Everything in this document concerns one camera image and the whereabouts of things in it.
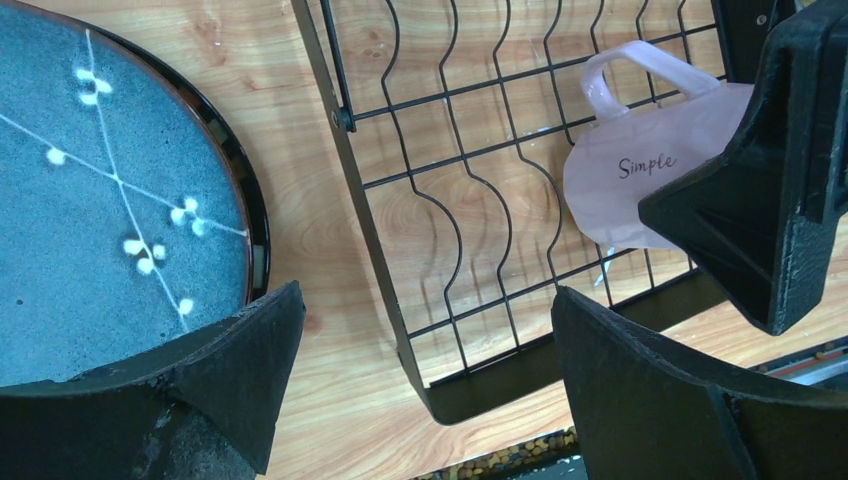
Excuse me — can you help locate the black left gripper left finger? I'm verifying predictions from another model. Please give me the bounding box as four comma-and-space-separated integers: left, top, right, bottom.
1, 281, 306, 479

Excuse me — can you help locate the black wire dish rack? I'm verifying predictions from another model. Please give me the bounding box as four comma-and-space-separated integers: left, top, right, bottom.
291, 0, 796, 427

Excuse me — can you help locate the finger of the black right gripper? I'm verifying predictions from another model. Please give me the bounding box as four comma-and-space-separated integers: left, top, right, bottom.
638, 1, 847, 336

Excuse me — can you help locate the blue-grey ceramic plate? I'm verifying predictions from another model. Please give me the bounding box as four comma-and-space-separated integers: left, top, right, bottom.
1, 1, 267, 387

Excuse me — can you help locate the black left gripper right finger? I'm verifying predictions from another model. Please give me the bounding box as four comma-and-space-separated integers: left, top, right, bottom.
551, 287, 847, 479

